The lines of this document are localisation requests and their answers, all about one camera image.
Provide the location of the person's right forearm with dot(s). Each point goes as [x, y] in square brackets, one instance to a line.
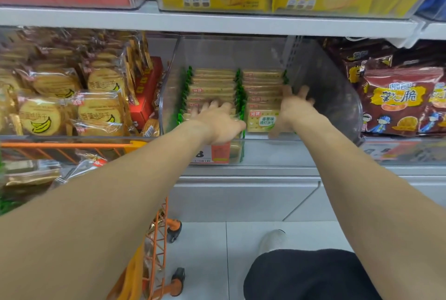
[383, 205]

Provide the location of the orange shopping cart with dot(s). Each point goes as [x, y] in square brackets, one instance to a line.
[69, 144]

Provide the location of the white metal store shelf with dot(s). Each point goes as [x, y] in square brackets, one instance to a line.
[104, 16]

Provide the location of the green cracker packets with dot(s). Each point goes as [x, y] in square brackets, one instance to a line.
[212, 87]
[28, 171]

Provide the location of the group of banana biscuit packets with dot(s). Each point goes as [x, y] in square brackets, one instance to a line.
[41, 115]

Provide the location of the row of dark red bags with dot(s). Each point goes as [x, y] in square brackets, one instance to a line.
[400, 101]

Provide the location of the person's right leg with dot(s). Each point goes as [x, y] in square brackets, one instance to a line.
[306, 275]

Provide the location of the person's left hand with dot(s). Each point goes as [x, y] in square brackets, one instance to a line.
[219, 124]

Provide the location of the person's white right shoe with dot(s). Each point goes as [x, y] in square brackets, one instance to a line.
[271, 240]

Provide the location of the person's left forearm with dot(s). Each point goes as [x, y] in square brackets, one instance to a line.
[87, 223]

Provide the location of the person's right hand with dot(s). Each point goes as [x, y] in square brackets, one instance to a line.
[296, 111]

